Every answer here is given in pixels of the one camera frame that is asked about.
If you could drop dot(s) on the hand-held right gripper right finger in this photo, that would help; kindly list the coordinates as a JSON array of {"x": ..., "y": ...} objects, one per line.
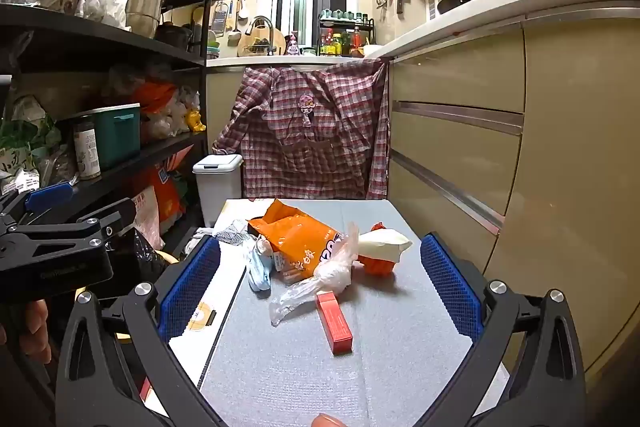
[{"x": 450, "y": 289}]

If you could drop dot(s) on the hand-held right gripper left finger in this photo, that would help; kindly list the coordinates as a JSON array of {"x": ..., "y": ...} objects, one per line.
[{"x": 190, "y": 289}]

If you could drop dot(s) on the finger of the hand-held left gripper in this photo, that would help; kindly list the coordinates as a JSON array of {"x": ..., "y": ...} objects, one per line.
[
  {"x": 47, "y": 198},
  {"x": 107, "y": 219}
]

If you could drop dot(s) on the yellow rim trash basket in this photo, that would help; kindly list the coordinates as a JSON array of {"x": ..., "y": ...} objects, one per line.
[{"x": 150, "y": 259}]

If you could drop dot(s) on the orange plastic bag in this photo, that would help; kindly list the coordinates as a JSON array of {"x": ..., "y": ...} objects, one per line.
[{"x": 375, "y": 266}]

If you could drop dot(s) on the cream plastic packet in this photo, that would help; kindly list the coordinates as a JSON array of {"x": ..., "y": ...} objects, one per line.
[{"x": 385, "y": 244}]

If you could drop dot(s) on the orange snack bag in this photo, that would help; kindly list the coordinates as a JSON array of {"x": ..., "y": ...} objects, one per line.
[{"x": 295, "y": 242}]

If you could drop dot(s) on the small red box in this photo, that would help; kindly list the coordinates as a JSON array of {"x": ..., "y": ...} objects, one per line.
[{"x": 336, "y": 322}]

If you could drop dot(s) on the clear plastic bag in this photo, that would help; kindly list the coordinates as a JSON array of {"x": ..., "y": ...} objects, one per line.
[{"x": 325, "y": 279}]

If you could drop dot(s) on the person's left hand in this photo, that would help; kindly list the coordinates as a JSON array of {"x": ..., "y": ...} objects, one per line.
[{"x": 35, "y": 327}]

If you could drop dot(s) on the person's right hand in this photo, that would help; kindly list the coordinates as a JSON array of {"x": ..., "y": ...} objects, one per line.
[{"x": 327, "y": 421}]

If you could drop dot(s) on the white cardboard sheet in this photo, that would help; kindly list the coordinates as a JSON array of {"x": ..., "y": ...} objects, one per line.
[{"x": 227, "y": 287}]

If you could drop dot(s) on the white pink printed bag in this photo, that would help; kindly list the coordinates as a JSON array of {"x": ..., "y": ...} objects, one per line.
[{"x": 147, "y": 219}]

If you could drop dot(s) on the grey cloth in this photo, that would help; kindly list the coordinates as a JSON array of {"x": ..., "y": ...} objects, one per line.
[{"x": 197, "y": 238}]

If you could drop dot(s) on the spice jar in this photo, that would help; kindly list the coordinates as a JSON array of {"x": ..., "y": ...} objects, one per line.
[{"x": 87, "y": 152}]

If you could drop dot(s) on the green vegetable packet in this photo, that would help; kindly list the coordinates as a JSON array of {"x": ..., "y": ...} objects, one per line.
[{"x": 25, "y": 139}]

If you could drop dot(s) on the large orange sack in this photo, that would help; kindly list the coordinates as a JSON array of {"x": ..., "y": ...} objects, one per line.
[{"x": 167, "y": 192}]

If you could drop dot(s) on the black white patterned paper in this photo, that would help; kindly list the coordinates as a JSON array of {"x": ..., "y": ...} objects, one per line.
[{"x": 230, "y": 232}]

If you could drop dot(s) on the green storage box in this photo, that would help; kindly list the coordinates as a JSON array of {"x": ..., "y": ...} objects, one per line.
[{"x": 117, "y": 134}]

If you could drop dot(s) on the white lidded bin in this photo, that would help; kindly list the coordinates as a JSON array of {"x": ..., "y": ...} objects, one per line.
[{"x": 217, "y": 192}]

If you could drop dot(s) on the white plastic bags bundle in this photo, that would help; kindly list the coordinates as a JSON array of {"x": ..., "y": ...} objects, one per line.
[{"x": 170, "y": 119}]

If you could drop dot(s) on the orange bag with white net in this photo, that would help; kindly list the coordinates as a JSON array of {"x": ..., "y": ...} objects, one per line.
[{"x": 155, "y": 97}]

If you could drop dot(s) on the black shelf rack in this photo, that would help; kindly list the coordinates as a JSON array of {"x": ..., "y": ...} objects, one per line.
[{"x": 100, "y": 32}]

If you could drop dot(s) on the red plaid shirt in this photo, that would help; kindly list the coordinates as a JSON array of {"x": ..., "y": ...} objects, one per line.
[{"x": 300, "y": 132}]

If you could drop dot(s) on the black pot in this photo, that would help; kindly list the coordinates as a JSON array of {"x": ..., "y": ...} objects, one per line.
[{"x": 172, "y": 36}]

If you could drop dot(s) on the white crumpled plastic bag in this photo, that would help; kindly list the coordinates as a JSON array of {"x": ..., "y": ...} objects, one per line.
[{"x": 105, "y": 2}]

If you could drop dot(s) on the beige drawer cabinet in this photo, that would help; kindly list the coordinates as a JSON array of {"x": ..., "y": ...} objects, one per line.
[{"x": 460, "y": 72}]

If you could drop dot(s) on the metal grater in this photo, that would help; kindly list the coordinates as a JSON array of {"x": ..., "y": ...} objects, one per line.
[{"x": 220, "y": 19}]

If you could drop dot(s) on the wooden cutting board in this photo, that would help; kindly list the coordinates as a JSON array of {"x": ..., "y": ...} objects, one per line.
[{"x": 277, "y": 39}]

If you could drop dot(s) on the steel kitchen faucet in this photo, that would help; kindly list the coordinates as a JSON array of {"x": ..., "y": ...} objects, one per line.
[{"x": 262, "y": 24}]

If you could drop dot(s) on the pink soap bottle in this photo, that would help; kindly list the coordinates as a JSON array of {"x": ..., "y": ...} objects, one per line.
[{"x": 292, "y": 46}]

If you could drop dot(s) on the black spice rack with bottles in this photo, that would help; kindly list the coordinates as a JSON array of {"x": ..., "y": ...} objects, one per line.
[{"x": 345, "y": 39}]

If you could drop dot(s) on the white kitchen countertop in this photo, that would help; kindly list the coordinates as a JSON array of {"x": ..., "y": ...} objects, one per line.
[{"x": 500, "y": 4}]

